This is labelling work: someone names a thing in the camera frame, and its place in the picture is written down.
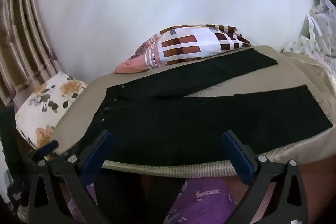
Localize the black pants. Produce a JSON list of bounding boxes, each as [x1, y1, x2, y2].
[[93, 47, 334, 224]]

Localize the floral white pillow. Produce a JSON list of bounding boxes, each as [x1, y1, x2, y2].
[[15, 72, 87, 149]]

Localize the purple printed cloth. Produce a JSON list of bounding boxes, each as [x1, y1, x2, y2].
[[94, 177, 236, 223]]

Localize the white dotted bedding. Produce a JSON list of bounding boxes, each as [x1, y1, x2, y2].
[[283, 0, 336, 75]]

